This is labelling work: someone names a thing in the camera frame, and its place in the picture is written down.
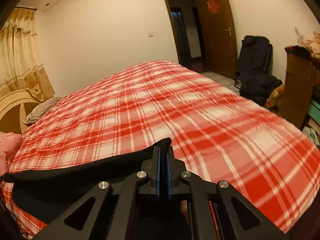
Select brown wooden door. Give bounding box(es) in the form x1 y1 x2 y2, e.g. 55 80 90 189
196 0 238 79

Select beige patterned curtain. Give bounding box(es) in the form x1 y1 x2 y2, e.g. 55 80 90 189
1 8 55 102

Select pink blanket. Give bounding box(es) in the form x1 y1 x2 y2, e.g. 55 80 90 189
0 132 23 176

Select brown wooden cabinet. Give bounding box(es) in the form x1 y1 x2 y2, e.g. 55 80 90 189
280 53 319 129

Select black bag on floor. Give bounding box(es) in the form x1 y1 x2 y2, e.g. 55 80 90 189
239 74 283 106

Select red plaid bed cover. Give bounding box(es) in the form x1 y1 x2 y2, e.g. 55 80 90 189
9 61 319 232

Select cream wooden headboard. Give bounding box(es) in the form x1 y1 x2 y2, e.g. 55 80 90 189
1 89 41 134

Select grey striped pillow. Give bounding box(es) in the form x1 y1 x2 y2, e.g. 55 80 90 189
23 97 62 125

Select black pants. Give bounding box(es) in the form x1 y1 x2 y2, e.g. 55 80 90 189
4 138 172 224

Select clothes pile on cabinet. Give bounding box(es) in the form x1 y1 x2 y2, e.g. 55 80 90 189
285 27 319 60

